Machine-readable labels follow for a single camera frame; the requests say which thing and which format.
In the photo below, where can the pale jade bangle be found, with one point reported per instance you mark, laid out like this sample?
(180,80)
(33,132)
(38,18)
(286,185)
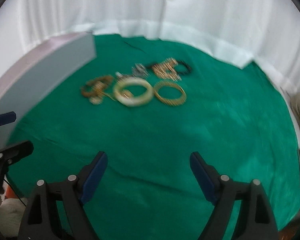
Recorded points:
(120,96)

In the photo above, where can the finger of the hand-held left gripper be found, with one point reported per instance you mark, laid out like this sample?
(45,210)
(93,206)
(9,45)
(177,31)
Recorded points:
(5,119)
(16,150)

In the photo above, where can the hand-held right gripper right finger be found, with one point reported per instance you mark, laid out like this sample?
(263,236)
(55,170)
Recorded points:
(202,177)

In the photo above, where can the gold bangle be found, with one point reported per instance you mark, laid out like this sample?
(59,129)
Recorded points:
(160,99)

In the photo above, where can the silver jewellery piece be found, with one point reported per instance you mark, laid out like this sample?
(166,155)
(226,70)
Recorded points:
(139,70)

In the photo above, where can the green table cloth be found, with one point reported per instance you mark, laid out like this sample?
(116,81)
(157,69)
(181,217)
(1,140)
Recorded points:
(150,135)

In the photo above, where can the white backdrop curtain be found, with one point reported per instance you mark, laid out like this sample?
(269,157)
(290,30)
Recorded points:
(150,7)

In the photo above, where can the white cardboard box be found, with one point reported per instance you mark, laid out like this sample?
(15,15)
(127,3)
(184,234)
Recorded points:
(40,80)

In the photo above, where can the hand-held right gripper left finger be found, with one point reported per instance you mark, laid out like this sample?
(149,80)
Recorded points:
(95,177)

